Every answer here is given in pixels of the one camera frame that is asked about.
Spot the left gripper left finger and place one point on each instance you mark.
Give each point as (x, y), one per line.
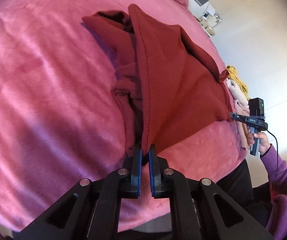
(136, 172)

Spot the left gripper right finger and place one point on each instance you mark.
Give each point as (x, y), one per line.
(156, 167)

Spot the dark red garment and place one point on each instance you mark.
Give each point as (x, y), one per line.
(167, 88)

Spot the purple sleeve forearm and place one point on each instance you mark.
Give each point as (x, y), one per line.
(277, 176)

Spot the operator right hand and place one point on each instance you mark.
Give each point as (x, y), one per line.
(263, 139)

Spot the light pink knit sweater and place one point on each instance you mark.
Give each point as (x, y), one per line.
(241, 107)

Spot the mustard yellow garment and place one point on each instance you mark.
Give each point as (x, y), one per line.
(233, 75)

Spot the pink bed blanket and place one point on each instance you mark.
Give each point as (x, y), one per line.
(58, 120)

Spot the white bedside cabinet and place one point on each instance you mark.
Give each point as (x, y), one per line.
(209, 19)

